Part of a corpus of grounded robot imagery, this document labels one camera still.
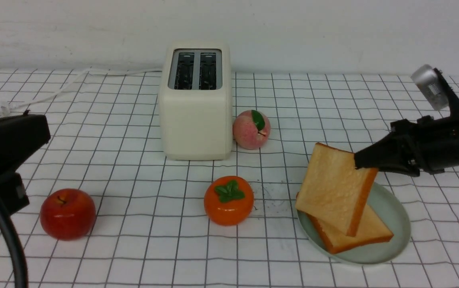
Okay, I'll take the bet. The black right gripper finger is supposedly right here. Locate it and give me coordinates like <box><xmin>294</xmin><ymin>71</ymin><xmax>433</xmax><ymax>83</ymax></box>
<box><xmin>354</xmin><ymin>132</ymin><xmax>420</xmax><ymax>177</ymax></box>

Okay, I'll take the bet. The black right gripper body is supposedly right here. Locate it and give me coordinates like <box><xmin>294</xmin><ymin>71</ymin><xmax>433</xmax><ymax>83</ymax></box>
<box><xmin>390</xmin><ymin>116</ymin><xmax>459</xmax><ymax>174</ymax></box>

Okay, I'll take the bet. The toast slice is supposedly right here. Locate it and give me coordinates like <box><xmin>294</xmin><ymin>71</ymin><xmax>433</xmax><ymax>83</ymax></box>
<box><xmin>295</xmin><ymin>191</ymin><xmax>394</xmax><ymax>255</ymax></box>
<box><xmin>295</xmin><ymin>143</ymin><xmax>378</xmax><ymax>236</ymax></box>

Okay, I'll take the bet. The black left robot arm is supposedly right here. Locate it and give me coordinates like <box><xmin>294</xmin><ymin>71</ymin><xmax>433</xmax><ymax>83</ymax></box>
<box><xmin>0</xmin><ymin>113</ymin><xmax>51</xmax><ymax>214</ymax></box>

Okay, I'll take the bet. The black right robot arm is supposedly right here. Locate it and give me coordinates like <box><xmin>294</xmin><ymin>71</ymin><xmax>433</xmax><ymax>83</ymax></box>
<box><xmin>354</xmin><ymin>115</ymin><xmax>459</xmax><ymax>177</ymax></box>

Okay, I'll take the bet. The light green plate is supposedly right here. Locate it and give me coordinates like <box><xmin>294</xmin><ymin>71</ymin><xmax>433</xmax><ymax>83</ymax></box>
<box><xmin>297</xmin><ymin>183</ymin><xmax>411</xmax><ymax>266</ymax></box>

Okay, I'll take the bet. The pink peach with leaf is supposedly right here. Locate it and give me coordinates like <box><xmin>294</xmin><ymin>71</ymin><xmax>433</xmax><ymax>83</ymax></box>
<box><xmin>233</xmin><ymin>110</ymin><xmax>271</xmax><ymax>150</ymax></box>

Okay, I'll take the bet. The orange persimmon with green leaf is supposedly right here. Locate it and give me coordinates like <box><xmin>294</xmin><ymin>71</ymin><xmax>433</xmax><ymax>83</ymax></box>
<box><xmin>204</xmin><ymin>176</ymin><xmax>254</xmax><ymax>226</ymax></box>

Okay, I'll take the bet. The cream white toaster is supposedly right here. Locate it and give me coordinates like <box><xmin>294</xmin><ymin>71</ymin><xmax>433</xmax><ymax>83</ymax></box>
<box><xmin>158</xmin><ymin>40</ymin><xmax>233</xmax><ymax>160</ymax></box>

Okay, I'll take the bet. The white grid tablecloth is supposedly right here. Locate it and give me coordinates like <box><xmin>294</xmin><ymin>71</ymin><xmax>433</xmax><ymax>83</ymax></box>
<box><xmin>12</xmin><ymin>72</ymin><xmax>459</xmax><ymax>288</ymax></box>

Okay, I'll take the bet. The red apple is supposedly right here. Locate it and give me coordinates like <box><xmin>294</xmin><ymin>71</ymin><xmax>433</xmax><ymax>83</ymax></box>
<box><xmin>40</xmin><ymin>188</ymin><xmax>96</xmax><ymax>241</ymax></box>

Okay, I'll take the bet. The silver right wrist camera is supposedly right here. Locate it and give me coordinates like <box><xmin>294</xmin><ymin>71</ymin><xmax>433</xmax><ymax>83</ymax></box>
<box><xmin>411</xmin><ymin>64</ymin><xmax>450</xmax><ymax>111</ymax></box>

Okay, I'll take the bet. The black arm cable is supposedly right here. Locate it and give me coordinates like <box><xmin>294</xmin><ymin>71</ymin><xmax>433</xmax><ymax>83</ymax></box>
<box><xmin>0</xmin><ymin>162</ymin><xmax>28</xmax><ymax>288</ymax></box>

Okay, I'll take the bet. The white power cable with plug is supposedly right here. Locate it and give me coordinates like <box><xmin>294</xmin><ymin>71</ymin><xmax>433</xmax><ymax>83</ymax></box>
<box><xmin>0</xmin><ymin>68</ymin><xmax>163</xmax><ymax>119</ymax></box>

